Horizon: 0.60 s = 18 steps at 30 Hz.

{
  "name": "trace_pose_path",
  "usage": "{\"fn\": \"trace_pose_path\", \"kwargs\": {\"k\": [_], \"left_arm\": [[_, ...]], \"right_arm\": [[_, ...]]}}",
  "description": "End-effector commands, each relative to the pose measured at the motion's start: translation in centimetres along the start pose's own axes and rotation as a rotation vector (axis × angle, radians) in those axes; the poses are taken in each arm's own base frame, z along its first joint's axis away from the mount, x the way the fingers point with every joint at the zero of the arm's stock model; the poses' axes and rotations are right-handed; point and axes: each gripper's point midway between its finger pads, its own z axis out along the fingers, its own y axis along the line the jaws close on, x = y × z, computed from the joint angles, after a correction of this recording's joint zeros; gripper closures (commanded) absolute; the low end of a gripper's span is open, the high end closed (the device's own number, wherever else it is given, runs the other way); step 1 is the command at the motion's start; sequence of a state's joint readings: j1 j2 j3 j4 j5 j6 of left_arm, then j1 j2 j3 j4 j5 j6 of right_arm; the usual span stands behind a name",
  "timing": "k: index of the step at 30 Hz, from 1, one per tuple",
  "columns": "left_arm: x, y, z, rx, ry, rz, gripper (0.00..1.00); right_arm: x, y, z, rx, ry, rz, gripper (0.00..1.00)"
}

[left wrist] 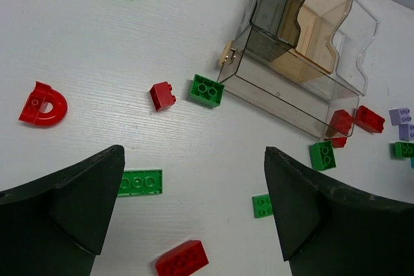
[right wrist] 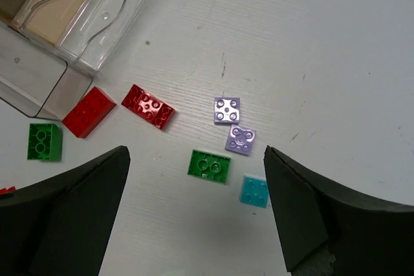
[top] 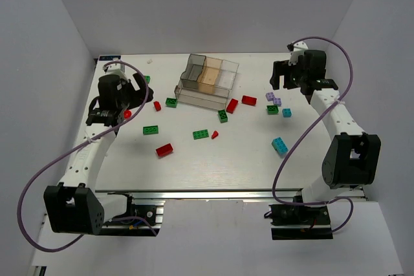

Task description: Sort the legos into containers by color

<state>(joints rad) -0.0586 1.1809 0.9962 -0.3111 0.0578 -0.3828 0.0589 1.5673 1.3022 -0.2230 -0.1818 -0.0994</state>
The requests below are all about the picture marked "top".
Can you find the lilac lego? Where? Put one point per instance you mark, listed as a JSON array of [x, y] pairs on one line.
[[270, 96], [277, 102]]

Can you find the large cyan lego brick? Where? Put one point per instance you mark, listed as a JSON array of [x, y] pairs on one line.
[[279, 146]]

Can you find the green long lego plate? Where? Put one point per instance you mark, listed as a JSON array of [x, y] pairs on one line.
[[200, 134]]

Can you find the aluminium front rail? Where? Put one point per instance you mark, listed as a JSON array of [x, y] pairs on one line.
[[255, 194]]

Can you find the round red lego piece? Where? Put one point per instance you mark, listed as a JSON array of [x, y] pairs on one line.
[[127, 114]]

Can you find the large red lego brick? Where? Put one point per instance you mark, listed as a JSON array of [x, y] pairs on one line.
[[164, 150]]

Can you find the blue corner label left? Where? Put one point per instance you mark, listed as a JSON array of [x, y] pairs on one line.
[[108, 58]]

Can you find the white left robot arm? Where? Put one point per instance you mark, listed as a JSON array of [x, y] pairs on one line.
[[72, 205]]

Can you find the small red slope lego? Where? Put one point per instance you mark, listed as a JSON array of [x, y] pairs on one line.
[[214, 134]]

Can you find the small cyan lego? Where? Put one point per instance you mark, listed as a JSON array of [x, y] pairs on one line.
[[286, 113]]

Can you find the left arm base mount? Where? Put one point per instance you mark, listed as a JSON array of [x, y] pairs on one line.
[[130, 216]]

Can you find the red lego brick right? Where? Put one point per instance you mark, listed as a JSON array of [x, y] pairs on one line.
[[248, 100]]

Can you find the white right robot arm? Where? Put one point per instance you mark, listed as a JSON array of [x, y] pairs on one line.
[[352, 157]]

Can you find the small red lego block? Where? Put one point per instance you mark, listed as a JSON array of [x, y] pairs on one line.
[[157, 105]]

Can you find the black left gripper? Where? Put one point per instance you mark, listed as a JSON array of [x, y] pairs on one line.
[[136, 88]]

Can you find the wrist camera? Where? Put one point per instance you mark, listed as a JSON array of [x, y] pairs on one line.
[[115, 69], [296, 50]]

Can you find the lilac lego front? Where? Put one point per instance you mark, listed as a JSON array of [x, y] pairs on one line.
[[277, 102]]

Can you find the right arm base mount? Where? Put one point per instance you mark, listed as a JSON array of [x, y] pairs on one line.
[[299, 222]]

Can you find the smoky grey plastic bin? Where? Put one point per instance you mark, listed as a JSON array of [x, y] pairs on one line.
[[189, 78]]

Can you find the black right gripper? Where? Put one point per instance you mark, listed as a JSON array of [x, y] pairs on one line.
[[284, 74]]

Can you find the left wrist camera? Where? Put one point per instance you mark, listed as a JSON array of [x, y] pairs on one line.
[[115, 69]]

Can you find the amber plastic bin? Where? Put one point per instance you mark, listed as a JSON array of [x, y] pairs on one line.
[[210, 72]]

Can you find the lilac lego back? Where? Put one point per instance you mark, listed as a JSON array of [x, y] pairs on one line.
[[270, 96]]

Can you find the red lego beside front bin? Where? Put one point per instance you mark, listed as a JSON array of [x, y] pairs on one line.
[[232, 106]]

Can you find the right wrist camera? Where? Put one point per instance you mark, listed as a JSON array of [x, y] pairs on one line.
[[296, 50]]

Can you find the long clear front bin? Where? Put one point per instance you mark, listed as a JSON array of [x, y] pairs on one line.
[[199, 99]]

